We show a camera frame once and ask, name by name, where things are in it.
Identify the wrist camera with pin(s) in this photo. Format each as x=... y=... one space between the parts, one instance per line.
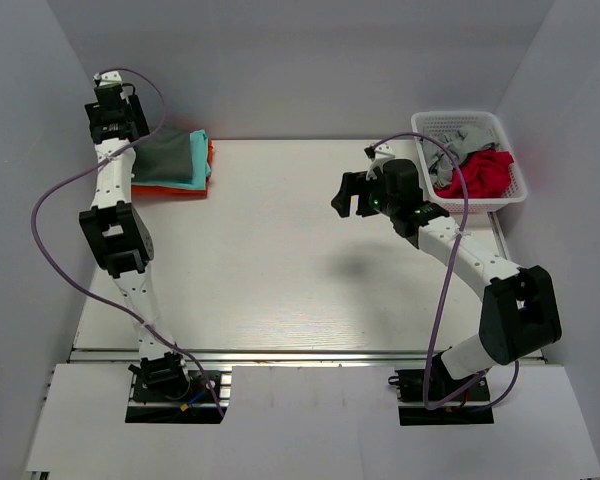
x=378 y=156
x=107 y=78

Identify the light grey t-shirt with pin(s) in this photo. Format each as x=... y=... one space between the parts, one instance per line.
x=462 y=143

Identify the white plastic laundry basket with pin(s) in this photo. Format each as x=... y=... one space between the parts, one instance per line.
x=437 y=123

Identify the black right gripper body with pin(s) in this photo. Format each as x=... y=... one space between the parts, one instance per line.
x=374 y=200

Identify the orange folded t-shirt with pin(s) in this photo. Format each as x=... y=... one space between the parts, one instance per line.
x=180 y=192

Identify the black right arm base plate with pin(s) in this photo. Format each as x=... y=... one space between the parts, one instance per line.
x=464 y=409

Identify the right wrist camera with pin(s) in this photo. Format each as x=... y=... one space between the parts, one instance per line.
x=378 y=156

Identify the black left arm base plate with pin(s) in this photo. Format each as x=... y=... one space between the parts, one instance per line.
x=193 y=405

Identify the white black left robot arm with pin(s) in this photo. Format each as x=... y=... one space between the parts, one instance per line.
x=118 y=238

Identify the dark grey t-shirt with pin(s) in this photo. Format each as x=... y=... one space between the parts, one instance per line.
x=164 y=157

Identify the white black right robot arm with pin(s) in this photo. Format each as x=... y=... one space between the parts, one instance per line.
x=519 y=312

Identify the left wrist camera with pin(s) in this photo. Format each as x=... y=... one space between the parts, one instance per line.
x=107 y=78

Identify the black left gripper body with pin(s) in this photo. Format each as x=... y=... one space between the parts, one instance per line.
x=135 y=115

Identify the red t-shirt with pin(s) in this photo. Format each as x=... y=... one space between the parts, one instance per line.
x=487 y=173

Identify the teal folded t-shirt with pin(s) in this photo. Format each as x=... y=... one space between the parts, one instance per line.
x=174 y=158

